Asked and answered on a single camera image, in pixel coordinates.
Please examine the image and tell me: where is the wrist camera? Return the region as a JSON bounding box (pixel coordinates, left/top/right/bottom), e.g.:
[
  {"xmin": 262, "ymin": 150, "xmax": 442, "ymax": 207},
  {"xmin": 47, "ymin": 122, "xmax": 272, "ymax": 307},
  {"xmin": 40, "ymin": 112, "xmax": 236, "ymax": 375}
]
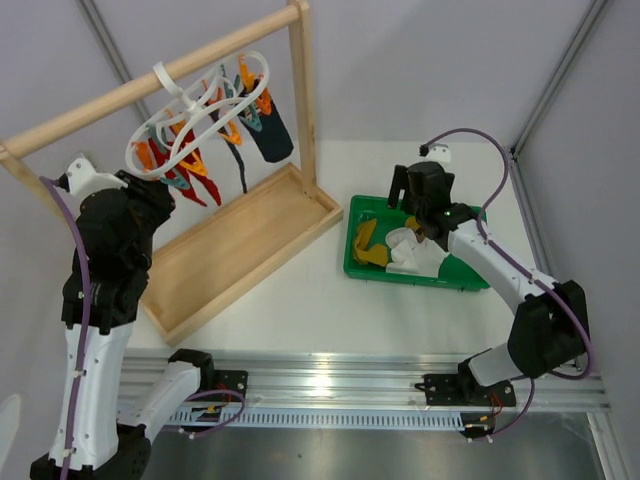
[
  {"xmin": 57, "ymin": 152, "xmax": 128, "ymax": 199},
  {"xmin": 419, "ymin": 143, "xmax": 452, "ymax": 164}
]

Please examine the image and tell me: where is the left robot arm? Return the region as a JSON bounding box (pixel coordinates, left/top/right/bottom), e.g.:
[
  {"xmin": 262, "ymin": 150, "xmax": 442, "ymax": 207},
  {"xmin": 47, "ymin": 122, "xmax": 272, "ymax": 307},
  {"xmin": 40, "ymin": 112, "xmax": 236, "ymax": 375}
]
[{"xmin": 30, "ymin": 170, "xmax": 217, "ymax": 479}]

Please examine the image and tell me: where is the green plastic tray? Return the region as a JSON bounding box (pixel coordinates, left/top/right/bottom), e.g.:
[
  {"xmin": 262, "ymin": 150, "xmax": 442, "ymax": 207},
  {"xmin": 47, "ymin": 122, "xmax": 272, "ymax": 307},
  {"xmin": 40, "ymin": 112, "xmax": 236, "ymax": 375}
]
[{"xmin": 343, "ymin": 195, "xmax": 489, "ymax": 292}]

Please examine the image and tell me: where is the white plastic clip hanger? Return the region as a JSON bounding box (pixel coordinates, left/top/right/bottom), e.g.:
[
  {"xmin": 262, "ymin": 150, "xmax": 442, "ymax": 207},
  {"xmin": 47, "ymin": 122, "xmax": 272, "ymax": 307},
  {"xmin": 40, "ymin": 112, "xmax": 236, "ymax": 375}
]
[{"xmin": 125, "ymin": 51, "xmax": 270, "ymax": 180}]

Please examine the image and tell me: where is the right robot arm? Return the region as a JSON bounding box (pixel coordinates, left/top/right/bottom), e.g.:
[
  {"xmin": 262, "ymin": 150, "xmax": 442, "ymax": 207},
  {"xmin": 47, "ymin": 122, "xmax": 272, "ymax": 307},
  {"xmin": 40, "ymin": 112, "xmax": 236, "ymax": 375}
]
[{"xmin": 387, "ymin": 161, "xmax": 592, "ymax": 404}]

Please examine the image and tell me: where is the aluminium mounting rail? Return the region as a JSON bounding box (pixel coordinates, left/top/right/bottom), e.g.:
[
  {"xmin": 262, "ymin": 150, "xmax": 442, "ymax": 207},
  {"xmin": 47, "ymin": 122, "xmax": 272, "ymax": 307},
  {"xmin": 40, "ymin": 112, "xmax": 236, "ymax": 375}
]
[{"xmin": 107, "ymin": 349, "xmax": 614, "ymax": 431}]

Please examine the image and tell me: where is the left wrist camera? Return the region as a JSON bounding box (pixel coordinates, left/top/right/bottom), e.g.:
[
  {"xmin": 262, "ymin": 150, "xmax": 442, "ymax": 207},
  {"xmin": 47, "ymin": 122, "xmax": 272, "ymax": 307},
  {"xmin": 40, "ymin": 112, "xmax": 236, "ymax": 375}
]
[{"xmin": 57, "ymin": 152, "xmax": 128, "ymax": 199}]

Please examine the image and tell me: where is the yellow sock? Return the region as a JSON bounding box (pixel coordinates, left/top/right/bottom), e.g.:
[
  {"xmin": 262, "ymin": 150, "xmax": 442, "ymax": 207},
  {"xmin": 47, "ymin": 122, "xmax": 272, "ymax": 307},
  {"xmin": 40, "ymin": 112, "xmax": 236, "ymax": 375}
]
[
  {"xmin": 352, "ymin": 219, "xmax": 389, "ymax": 267},
  {"xmin": 405, "ymin": 216, "xmax": 424, "ymax": 235}
]

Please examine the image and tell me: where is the wooden drying rack stand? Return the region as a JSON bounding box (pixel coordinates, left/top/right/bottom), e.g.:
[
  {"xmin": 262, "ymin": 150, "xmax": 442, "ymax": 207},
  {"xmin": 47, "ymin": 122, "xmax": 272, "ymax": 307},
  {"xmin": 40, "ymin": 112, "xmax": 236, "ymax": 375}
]
[{"xmin": 1, "ymin": 1, "xmax": 343, "ymax": 346}]

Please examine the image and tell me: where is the red sock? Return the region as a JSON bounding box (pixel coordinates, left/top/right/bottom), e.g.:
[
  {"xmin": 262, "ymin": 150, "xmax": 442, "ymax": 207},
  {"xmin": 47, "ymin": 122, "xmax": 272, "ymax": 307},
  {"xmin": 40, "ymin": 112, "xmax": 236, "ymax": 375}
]
[
  {"xmin": 149, "ymin": 139, "xmax": 209, "ymax": 209},
  {"xmin": 183, "ymin": 148, "xmax": 222, "ymax": 206}
]

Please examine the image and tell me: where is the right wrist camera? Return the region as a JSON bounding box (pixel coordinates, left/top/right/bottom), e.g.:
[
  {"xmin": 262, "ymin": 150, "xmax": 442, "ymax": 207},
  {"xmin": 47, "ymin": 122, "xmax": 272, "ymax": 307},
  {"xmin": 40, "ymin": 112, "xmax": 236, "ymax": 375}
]
[{"xmin": 419, "ymin": 143, "xmax": 452, "ymax": 164}]

